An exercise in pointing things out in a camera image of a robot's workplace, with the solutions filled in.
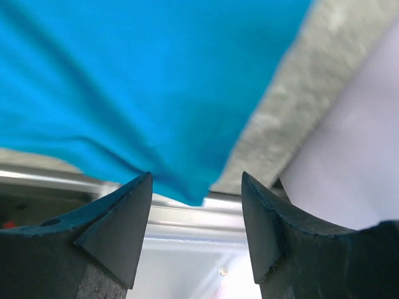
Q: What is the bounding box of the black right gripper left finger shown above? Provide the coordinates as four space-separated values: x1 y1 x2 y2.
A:
1 173 152 298

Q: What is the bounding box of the aluminium frame rail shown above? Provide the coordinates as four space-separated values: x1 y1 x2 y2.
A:
1 164 247 250

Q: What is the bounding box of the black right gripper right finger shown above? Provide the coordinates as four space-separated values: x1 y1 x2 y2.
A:
241 173 398 298

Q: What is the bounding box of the blue t shirt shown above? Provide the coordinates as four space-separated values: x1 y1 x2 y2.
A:
1 1 311 206

